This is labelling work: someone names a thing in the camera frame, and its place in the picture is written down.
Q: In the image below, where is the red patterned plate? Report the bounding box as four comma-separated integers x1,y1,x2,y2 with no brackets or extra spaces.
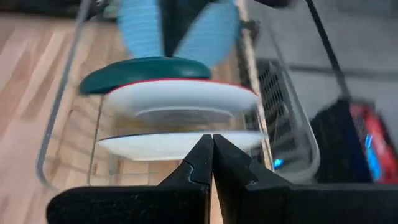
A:
105,78,259,126

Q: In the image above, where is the light blue geometric plate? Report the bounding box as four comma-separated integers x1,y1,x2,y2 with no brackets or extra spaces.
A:
116,0,241,68

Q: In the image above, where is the dark green plate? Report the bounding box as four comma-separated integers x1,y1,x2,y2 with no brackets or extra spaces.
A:
79,56,212,96

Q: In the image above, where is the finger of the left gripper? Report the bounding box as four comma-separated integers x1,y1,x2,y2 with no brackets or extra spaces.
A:
160,0,213,58

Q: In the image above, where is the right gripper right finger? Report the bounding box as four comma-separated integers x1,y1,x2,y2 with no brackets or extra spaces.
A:
213,134,398,224

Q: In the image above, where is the dark blue floral plate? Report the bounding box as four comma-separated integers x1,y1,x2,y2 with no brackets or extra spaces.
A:
98,130,269,162

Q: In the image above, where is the white wire dish rack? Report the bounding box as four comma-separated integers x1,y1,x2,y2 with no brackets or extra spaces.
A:
35,0,321,191

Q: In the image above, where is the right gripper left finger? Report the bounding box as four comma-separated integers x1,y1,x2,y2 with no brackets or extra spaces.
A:
45,134,215,224

